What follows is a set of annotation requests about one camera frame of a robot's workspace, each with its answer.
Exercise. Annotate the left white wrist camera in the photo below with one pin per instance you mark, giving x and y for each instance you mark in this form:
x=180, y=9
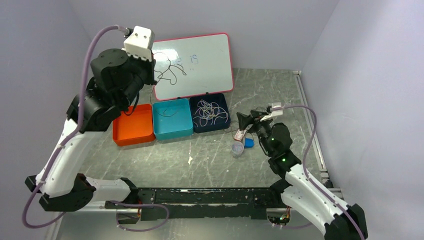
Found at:
x=138, y=43

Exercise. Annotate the light blue tray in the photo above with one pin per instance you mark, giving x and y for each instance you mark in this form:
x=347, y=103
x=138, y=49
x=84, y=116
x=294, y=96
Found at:
x=172, y=119

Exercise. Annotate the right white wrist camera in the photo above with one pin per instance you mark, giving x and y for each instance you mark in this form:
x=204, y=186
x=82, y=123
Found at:
x=274, y=110

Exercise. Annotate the navy blue tray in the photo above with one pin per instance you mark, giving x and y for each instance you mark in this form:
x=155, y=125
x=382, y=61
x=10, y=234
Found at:
x=209, y=113

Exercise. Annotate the red white staples box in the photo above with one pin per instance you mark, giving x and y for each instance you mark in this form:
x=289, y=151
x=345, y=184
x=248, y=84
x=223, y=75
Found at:
x=239, y=135

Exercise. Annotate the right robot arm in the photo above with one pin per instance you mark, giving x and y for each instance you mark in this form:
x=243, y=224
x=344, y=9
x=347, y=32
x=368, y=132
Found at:
x=298, y=188

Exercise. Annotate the pink framed whiteboard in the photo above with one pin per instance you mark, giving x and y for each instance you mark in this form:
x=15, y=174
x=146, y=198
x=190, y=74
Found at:
x=193, y=66

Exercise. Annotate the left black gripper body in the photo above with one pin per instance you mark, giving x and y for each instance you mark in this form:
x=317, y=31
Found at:
x=144, y=70

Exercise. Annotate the orange tray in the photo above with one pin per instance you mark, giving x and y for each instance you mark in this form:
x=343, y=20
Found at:
x=134, y=129

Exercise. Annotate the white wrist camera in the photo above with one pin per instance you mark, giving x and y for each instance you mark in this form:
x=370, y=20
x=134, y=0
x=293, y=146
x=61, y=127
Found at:
x=274, y=110
x=138, y=43

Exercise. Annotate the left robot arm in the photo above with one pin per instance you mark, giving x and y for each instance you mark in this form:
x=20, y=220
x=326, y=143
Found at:
x=117, y=80

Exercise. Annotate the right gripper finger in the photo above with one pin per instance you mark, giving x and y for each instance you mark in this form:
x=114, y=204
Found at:
x=257, y=114
x=244, y=120

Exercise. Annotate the blue grey eraser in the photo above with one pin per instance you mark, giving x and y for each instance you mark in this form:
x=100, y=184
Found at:
x=249, y=143

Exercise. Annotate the clear jar of clips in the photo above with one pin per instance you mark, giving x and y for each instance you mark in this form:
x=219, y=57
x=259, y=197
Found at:
x=237, y=149

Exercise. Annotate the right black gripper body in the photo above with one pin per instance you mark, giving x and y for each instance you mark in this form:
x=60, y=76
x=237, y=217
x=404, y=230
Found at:
x=262, y=129

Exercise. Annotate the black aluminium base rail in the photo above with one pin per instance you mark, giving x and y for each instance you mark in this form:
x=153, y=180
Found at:
x=187, y=203

